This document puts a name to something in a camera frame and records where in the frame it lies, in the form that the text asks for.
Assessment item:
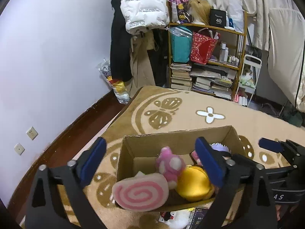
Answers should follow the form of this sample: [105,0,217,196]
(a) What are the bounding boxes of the pale green packets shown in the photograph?
[239,68,255,89]

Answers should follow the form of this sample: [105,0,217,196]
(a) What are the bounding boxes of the white garment cover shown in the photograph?
[267,7,305,112]

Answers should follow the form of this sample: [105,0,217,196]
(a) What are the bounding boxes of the cardboard box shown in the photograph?
[115,125,247,212]

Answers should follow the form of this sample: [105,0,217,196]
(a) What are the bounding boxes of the purple-haired doll plush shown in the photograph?
[210,143,233,159]

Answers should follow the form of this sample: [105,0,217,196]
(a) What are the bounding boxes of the black hanging coat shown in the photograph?
[110,0,134,83]

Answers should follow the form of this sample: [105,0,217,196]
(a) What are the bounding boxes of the row of cosmetic bottles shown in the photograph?
[219,42,239,65]

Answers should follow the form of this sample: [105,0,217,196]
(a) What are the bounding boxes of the black box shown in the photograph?
[209,8,227,28]

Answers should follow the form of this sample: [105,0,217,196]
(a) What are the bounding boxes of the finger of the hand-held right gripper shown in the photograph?
[258,137,297,159]

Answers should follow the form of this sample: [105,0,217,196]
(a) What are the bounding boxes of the yellow round plush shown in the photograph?
[175,164,216,202]

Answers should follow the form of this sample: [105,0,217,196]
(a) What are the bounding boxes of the beige butterfly-patterned rug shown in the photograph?
[20,85,305,229]

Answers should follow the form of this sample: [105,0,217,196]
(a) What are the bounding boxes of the black and pink printed bag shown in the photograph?
[167,0,191,24]

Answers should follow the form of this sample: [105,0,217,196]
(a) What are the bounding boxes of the white fluffy plush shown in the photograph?
[165,210,191,229]

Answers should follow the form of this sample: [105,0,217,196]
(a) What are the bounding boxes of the white plastic bag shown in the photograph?
[226,0,245,32]

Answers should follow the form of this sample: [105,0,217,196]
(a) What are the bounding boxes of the white puffer jacket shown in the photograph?
[120,0,169,34]

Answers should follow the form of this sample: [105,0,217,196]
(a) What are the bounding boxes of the blonde wig on head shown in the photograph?
[188,0,211,25]

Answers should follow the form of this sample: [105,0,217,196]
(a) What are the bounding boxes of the white wall socket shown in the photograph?
[26,126,39,140]
[14,143,25,156]

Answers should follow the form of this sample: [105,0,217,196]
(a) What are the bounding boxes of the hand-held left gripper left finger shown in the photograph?
[25,137,108,229]

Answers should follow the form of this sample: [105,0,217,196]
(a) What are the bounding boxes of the clear bag of toys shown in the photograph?
[98,57,130,104]

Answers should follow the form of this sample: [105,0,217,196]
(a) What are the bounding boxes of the pink packet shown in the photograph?
[191,150,203,166]

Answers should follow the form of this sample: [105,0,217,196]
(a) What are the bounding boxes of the neat stack of books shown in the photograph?
[170,62,192,91]

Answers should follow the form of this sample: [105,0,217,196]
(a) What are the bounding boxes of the red patterned gift bag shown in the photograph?
[190,28,220,65]

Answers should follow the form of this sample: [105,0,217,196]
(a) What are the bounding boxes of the white metal cart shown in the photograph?
[235,54,262,108]

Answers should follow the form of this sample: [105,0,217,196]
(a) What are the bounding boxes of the pink bear plush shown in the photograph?
[156,147,187,188]

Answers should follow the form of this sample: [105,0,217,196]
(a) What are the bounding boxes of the pink and white bottles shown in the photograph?
[235,93,248,106]

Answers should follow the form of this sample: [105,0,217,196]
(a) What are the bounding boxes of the dark hanging garment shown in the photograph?
[151,29,170,87]

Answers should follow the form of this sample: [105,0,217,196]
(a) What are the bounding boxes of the wooden shelf rack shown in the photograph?
[167,1,247,101]

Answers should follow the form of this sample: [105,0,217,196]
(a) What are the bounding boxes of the messy pile of books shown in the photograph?
[189,63,239,100]

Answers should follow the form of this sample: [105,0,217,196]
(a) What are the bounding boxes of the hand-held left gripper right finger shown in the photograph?
[195,137,279,229]

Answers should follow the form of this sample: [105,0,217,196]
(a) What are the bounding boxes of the beige hanging coat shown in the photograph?
[130,31,155,98]

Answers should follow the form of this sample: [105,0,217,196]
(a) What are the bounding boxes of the teal bag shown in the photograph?
[170,27,193,63]

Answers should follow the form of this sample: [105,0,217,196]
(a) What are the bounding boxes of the pink swirl roll plush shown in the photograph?
[112,171,170,211]

